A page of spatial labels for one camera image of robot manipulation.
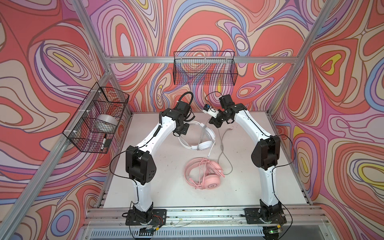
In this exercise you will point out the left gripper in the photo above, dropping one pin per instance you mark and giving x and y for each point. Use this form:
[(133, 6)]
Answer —
[(185, 130)]

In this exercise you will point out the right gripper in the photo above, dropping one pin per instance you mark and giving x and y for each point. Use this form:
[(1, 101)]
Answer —
[(214, 121)]

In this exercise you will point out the pink cat-ear headphones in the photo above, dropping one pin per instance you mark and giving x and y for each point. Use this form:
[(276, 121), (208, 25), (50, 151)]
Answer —
[(210, 174)]

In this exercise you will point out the white headphones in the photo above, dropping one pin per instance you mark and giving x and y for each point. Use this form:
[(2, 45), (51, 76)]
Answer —
[(206, 140)]

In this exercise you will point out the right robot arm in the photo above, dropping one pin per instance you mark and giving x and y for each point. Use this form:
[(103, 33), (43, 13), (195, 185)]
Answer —
[(265, 157)]

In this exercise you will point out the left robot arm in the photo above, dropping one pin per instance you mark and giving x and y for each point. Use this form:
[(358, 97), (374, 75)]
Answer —
[(140, 165)]

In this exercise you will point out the white tape roll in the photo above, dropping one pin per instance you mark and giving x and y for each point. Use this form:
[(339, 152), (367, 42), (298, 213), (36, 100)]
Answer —
[(106, 124)]

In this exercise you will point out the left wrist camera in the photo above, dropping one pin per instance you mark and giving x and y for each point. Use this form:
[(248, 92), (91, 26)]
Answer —
[(183, 106)]

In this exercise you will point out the rear black wire basket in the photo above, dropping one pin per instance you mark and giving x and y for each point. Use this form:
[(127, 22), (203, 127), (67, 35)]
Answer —
[(205, 68)]

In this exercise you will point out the black wire basket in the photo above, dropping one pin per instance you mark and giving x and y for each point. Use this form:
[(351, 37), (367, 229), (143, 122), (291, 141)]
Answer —
[(205, 68), (100, 100)]

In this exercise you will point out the left black wire basket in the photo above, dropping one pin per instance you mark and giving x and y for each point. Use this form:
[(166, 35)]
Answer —
[(100, 100)]

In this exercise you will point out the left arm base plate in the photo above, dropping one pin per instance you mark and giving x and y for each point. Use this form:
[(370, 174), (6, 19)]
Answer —
[(156, 217)]

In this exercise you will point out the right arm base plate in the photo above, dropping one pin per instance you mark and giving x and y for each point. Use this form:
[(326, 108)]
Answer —
[(264, 216)]

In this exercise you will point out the slotted grey cable duct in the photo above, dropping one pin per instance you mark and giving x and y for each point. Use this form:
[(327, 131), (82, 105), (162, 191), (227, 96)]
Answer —
[(175, 233)]

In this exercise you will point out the aluminium front rail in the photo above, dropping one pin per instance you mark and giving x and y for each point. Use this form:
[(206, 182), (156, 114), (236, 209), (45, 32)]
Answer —
[(297, 215)]

